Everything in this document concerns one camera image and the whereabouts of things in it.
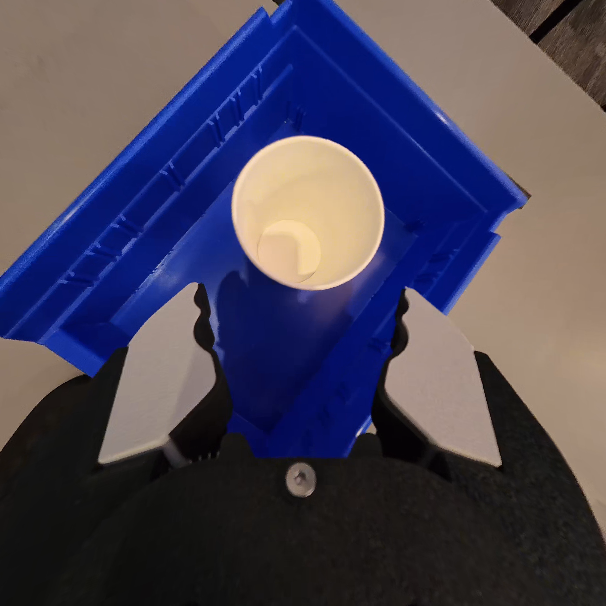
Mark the blue plastic bin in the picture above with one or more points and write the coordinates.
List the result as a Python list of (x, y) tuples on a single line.
[(142, 189)]

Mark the white paper cup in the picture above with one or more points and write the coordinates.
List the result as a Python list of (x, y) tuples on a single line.
[(312, 180)]

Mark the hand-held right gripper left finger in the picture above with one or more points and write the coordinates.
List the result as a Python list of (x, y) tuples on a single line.
[(151, 393)]

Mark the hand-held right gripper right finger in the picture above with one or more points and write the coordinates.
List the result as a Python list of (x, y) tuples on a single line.
[(445, 393)]

